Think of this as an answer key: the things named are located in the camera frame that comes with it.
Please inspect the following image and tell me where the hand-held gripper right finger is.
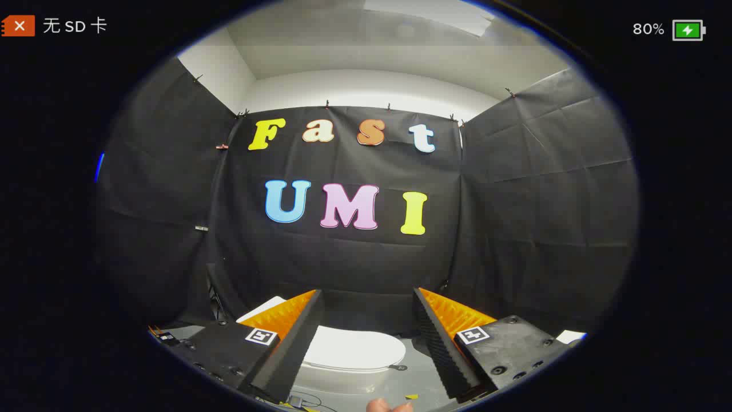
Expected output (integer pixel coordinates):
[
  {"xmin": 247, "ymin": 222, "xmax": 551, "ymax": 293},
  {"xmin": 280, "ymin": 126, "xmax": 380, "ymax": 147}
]
[{"xmin": 412, "ymin": 287, "xmax": 574, "ymax": 402}]

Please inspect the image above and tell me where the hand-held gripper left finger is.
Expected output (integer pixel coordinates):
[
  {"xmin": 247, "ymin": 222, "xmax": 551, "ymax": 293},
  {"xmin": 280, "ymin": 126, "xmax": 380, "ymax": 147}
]
[{"xmin": 170, "ymin": 289, "xmax": 325, "ymax": 404}]

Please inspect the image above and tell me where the white toilet lid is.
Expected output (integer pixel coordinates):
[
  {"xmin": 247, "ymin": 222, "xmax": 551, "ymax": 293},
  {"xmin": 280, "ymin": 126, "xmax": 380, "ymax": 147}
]
[{"xmin": 302, "ymin": 325, "xmax": 407, "ymax": 374}]

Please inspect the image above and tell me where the white toilet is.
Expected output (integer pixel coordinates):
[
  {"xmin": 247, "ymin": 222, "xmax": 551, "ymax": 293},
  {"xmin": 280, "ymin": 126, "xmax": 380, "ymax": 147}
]
[{"xmin": 237, "ymin": 296, "xmax": 409, "ymax": 398}]

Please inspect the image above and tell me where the black backdrop cloth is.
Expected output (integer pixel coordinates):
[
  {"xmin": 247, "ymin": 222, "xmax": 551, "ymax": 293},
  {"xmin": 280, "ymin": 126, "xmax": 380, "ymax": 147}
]
[{"xmin": 96, "ymin": 57, "xmax": 640, "ymax": 344}]

